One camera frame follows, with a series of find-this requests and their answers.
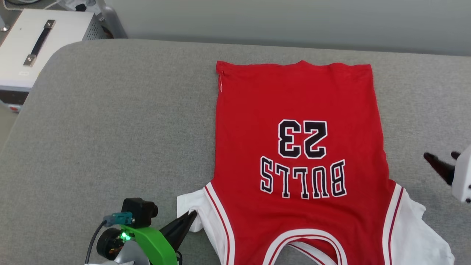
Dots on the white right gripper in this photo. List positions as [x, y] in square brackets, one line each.
[464, 176]

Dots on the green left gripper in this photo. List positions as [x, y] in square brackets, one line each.
[158, 244]

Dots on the red white basketball jersey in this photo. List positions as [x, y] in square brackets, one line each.
[294, 99]

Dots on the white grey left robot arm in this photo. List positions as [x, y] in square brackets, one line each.
[128, 255]

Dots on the white partition panel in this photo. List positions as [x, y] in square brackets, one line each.
[294, 22]

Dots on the grey partition foot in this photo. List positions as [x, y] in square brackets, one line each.
[112, 22]

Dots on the white power strip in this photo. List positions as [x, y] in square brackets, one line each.
[84, 5]

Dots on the grey table leg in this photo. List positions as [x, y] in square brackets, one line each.
[3, 24]

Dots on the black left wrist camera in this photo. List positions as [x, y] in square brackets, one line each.
[140, 211]

